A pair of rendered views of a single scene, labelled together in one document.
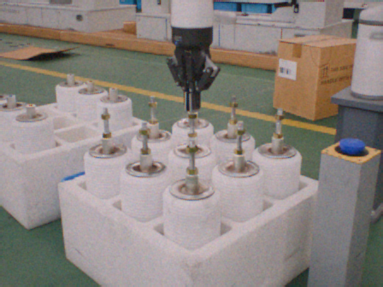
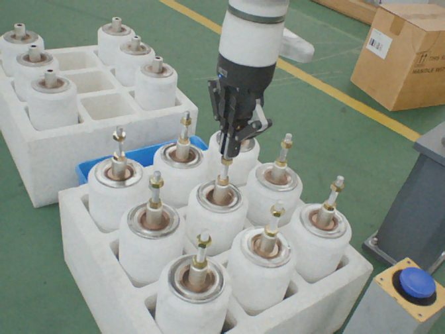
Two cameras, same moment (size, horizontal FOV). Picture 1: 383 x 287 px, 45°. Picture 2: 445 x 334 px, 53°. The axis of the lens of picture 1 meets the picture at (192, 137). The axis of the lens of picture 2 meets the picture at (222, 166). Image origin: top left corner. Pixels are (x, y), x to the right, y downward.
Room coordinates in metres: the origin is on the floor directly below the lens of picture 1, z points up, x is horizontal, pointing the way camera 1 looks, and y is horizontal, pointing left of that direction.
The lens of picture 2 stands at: (0.31, -0.02, 0.71)
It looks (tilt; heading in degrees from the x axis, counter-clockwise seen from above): 37 degrees down; 3
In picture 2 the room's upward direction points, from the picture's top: 11 degrees clockwise
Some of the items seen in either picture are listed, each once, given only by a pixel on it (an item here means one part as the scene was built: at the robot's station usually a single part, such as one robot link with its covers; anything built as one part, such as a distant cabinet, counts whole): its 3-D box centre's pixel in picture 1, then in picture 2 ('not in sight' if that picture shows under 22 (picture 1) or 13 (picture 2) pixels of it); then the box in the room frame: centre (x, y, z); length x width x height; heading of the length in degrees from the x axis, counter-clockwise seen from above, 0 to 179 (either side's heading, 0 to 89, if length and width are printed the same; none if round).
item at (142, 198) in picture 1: (147, 213); (149, 261); (0.76, 0.08, 0.16); 0.10 x 0.10 x 0.18
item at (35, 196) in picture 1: (60, 152); (90, 112); (1.23, 0.38, 0.09); 0.39 x 0.39 x 0.18; 43
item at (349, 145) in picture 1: (351, 147); (415, 284); (0.69, -0.26, 0.32); 0.04 x 0.04 x 0.02
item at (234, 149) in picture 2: (198, 96); (238, 144); (0.83, -0.01, 0.37); 0.03 x 0.01 x 0.05; 42
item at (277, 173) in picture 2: (232, 131); (278, 171); (0.93, -0.09, 0.26); 0.02 x 0.02 x 0.03
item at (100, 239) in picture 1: (192, 222); (206, 262); (0.85, 0.00, 0.09); 0.39 x 0.39 x 0.18; 45
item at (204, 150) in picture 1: (192, 150); (219, 196); (0.85, 0.00, 0.25); 0.08 x 0.08 x 0.01
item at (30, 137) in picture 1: (36, 151); (54, 122); (1.06, 0.39, 0.16); 0.10 x 0.10 x 0.18
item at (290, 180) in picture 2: (232, 136); (276, 177); (0.93, -0.09, 0.25); 0.08 x 0.08 x 0.01
